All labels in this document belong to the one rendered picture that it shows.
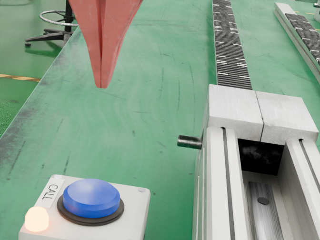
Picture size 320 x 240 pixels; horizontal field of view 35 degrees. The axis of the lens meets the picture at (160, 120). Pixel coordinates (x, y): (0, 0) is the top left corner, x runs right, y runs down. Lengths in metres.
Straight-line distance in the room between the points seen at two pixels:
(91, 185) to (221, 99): 0.19
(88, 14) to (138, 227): 0.15
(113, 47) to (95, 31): 0.01
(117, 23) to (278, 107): 0.26
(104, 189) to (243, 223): 0.10
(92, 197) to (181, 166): 0.22
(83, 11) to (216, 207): 0.15
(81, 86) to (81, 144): 0.19
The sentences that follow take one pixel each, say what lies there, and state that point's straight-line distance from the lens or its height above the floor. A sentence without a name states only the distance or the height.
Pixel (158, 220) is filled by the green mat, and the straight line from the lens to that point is 0.47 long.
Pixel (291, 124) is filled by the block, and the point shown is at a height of 0.87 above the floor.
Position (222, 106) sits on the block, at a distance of 0.48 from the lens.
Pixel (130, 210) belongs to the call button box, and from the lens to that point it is 0.37.
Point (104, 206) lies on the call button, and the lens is 0.35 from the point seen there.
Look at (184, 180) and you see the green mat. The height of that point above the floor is 0.78.
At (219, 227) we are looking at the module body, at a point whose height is 0.86.
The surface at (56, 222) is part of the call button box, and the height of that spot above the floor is 0.84.
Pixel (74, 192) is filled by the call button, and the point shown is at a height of 0.85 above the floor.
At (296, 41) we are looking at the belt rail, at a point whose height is 0.79.
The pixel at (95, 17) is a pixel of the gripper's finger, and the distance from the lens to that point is 0.29.
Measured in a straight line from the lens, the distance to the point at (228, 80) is 0.76.
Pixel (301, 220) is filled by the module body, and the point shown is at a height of 0.85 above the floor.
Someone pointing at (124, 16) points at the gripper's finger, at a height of 0.98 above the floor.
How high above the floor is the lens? 1.04
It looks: 23 degrees down
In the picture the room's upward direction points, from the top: 8 degrees clockwise
